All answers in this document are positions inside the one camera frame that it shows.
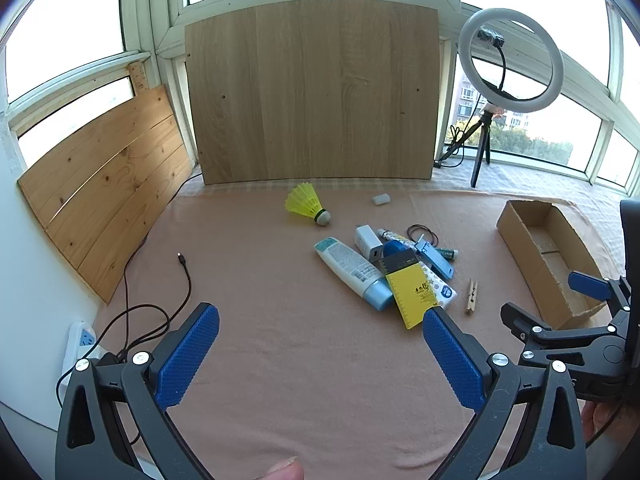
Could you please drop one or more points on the black tripod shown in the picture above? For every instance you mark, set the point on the black tripod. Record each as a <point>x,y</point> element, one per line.
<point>481,145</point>

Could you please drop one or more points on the pine plank board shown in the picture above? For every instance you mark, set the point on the pine plank board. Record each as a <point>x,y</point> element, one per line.
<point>110,175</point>

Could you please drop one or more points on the white power strip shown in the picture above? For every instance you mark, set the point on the white power strip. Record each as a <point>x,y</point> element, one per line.
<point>80,340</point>

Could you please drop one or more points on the person's left hand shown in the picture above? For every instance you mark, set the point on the person's left hand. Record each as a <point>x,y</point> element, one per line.
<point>286,471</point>

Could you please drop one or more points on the wooden clothespin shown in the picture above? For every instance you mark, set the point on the wooden clothespin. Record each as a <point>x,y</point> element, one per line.
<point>471,297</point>

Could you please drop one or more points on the patterned tissue packet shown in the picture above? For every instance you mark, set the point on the patterned tissue packet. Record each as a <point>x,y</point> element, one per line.
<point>440,290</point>

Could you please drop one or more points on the white and blue lotion tube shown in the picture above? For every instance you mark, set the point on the white and blue lotion tube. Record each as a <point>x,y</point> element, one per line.
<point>350,270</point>

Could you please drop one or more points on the black webcam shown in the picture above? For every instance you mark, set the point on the black webcam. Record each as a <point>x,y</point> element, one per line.
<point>492,37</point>

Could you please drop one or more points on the yellow shuttlecock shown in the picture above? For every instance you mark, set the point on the yellow shuttlecock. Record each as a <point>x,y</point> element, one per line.
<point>302,202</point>

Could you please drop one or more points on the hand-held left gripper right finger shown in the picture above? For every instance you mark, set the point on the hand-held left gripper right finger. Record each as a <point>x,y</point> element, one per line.
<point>452,355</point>

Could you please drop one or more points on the white patterned lighter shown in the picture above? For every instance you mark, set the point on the white patterned lighter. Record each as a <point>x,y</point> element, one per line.
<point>392,235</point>

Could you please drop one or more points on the person's right hand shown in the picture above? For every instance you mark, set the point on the person's right hand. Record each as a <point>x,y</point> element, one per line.
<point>610,425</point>

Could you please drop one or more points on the dark rubber bands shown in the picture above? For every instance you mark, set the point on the dark rubber bands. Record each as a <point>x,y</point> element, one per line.
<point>408,233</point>

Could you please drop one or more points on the white charger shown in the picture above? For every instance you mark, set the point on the white charger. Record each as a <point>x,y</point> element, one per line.
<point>366,240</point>

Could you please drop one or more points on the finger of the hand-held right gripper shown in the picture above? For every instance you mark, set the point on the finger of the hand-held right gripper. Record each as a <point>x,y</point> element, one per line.
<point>587,284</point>
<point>520,320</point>

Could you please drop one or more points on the blue phone stand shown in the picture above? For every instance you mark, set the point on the blue phone stand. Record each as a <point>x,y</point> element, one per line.
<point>440,262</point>

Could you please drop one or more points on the white eraser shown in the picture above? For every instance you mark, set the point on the white eraser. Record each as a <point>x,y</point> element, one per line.
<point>380,199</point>

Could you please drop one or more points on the yellow card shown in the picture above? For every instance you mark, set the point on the yellow card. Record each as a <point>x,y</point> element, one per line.
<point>410,295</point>

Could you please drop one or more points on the small wooden strip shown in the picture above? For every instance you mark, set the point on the small wooden strip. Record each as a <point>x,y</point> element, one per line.
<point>137,77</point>

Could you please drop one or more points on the cardboard box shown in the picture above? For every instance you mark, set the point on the cardboard box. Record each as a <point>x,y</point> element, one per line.
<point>530,245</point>

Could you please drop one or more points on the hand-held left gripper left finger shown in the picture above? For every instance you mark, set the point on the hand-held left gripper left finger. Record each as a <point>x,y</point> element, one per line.
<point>190,355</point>

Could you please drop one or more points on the white window frame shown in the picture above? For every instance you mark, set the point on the white window frame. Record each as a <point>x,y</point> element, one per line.
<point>150,10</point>

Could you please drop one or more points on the green and white tube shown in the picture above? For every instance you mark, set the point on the green and white tube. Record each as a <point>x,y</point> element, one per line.
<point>447,253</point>

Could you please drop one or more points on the blue round tape measure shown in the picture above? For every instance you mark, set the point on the blue round tape measure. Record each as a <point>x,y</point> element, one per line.
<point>394,249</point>

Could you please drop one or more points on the oak wood panel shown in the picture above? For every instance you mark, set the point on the oak wood panel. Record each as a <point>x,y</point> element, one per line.
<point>310,90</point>

